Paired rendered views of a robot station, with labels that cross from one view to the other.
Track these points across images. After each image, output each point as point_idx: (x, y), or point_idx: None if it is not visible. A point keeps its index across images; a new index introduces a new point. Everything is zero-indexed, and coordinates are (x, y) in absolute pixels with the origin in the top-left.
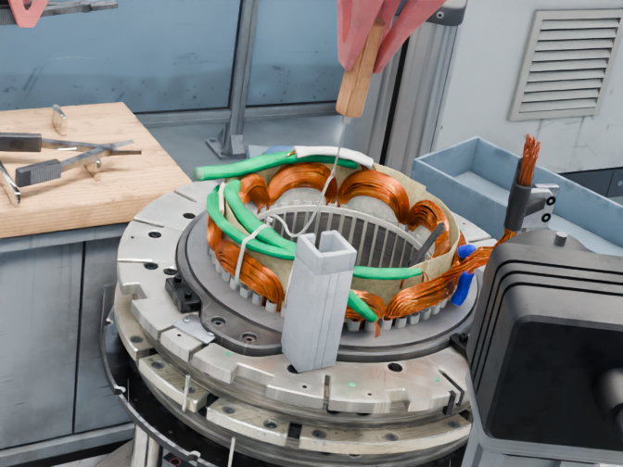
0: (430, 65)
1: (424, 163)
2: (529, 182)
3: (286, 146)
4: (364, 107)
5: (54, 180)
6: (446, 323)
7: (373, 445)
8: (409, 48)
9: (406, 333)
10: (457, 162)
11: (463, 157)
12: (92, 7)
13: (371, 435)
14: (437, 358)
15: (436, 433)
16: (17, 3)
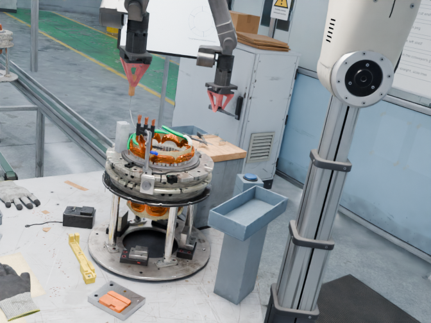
0: (311, 179)
1: (254, 186)
2: (138, 122)
3: (254, 175)
4: (303, 190)
5: (195, 143)
6: (138, 162)
7: (106, 167)
8: (310, 172)
9: (131, 157)
10: (276, 200)
11: (279, 200)
12: (228, 113)
13: (109, 167)
14: (126, 163)
15: (112, 173)
16: (211, 104)
